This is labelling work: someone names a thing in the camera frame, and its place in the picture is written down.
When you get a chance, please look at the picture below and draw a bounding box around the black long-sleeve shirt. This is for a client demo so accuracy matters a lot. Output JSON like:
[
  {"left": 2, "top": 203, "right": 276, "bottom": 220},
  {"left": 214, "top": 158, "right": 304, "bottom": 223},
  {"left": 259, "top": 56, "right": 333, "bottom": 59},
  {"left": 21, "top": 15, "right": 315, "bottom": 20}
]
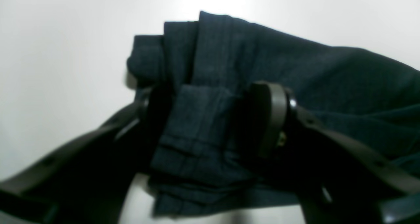
[{"left": 127, "top": 12, "right": 419, "bottom": 224}]

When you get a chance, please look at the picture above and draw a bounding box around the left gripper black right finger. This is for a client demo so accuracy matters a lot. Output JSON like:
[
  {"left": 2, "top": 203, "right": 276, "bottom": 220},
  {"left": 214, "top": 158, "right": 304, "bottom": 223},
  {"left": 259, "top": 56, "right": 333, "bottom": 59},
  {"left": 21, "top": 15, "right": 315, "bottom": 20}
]
[{"left": 244, "top": 81, "right": 420, "bottom": 224}]

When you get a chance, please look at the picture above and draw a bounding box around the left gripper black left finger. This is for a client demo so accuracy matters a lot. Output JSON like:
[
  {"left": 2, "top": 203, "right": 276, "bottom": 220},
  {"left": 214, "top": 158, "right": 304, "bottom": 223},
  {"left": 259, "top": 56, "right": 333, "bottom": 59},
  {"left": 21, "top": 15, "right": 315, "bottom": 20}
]
[{"left": 0, "top": 86, "right": 173, "bottom": 224}]

